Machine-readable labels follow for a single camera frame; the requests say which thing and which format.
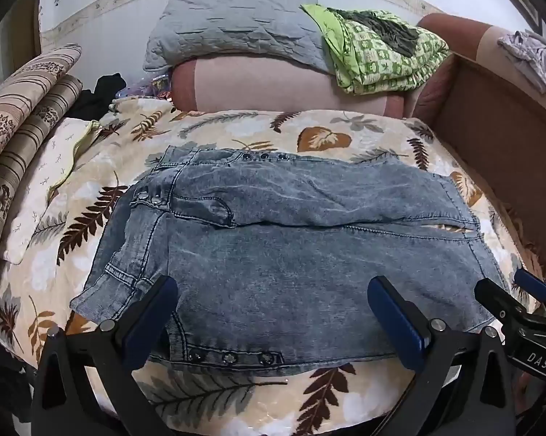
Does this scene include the pink bolster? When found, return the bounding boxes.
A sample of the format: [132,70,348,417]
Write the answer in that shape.
[170,57,407,119]

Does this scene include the grey quilted pillow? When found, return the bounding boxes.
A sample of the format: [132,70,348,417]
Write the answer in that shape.
[143,0,341,78]

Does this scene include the lavender cloth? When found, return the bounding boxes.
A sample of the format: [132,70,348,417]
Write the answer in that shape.
[497,31,546,96]

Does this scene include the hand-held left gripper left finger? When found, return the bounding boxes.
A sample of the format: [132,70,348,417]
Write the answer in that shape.
[30,275,179,436]

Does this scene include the dark green cloth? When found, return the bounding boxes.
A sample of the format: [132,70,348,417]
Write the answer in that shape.
[345,9,421,55]

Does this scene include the leaf print blanket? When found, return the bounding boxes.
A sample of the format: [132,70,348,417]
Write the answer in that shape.
[0,100,546,434]

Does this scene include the striped beige cushion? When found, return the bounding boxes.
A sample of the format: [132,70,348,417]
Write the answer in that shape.
[0,44,83,178]
[0,75,84,319]

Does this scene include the green patterned cloth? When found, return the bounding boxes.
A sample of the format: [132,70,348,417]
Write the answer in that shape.
[300,4,450,96]

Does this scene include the white patterned pillow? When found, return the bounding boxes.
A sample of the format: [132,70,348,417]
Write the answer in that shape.
[0,118,119,265]

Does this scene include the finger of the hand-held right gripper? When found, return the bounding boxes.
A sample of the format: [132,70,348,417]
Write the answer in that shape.
[474,277,533,330]
[513,268,546,323]

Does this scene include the blue denim pants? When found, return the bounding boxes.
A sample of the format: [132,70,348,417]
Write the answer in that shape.
[69,146,512,378]

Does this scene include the pink tan cushion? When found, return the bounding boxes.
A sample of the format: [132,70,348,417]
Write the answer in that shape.
[407,13,546,119]

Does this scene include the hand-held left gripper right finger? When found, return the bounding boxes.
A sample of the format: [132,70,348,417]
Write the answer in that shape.
[367,275,517,436]

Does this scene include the colourful plastic bag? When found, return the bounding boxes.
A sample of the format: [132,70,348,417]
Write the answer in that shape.
[128,75,174,101]

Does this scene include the black cloth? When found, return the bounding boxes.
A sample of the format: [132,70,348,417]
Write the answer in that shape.
[64,73,127,121]

